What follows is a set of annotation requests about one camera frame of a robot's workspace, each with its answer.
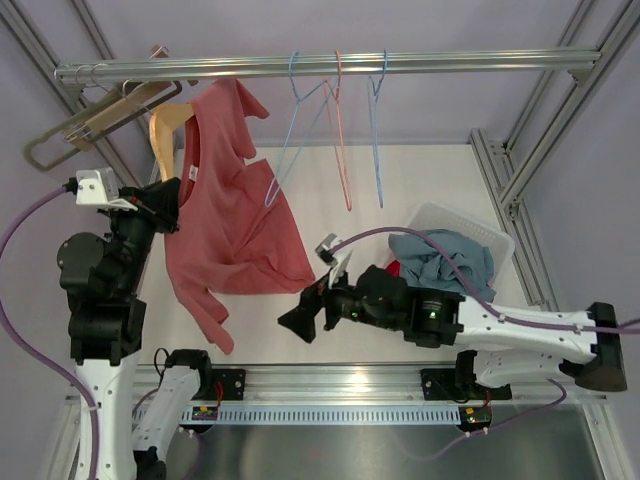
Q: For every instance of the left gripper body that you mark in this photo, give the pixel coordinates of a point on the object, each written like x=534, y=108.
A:
x=161, y=206

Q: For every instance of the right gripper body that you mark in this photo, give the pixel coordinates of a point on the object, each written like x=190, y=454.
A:
x=320, y=306

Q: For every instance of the red t shirt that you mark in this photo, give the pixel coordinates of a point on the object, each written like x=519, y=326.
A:
x=394, y=268

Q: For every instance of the dusty pink garment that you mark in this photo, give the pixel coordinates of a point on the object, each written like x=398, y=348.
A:
x=229, y=241

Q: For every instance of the grey t shirt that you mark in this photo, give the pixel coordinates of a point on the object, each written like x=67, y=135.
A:
x=421, y=265

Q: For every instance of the pink hanger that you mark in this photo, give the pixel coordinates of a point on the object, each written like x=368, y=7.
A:
x=332, y=92

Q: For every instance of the light blue wire hanger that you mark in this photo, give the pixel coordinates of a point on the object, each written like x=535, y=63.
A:
x=373, y=94

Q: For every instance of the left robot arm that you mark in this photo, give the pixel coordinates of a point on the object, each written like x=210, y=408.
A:
x=101, y=277

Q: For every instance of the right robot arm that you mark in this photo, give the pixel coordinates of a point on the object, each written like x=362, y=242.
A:
x=497, y=346

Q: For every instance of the tan wooden clip hanger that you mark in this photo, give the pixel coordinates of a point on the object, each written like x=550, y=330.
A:
x=135, y=99

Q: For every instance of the olive green hanger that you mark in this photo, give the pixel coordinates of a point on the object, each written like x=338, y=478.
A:
x=50, y=149

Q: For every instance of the white plastic basket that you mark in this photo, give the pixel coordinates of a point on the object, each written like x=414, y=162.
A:
x=431, y=215

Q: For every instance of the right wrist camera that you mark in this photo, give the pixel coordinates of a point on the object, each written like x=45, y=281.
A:
x=337, y=261

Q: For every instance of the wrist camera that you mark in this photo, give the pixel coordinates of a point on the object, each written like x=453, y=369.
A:
x=98, y=188
x=337, y=261

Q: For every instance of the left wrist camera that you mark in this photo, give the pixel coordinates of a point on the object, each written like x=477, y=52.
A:
x=98, y=188

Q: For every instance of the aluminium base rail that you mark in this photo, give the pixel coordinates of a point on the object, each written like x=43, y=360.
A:
x=290, y=384

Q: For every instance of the white slotted cable duct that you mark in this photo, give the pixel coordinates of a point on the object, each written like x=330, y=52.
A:
x=252, y=415

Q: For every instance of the aluminium hanging rail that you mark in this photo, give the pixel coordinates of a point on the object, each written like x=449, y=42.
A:
x=167, y=69

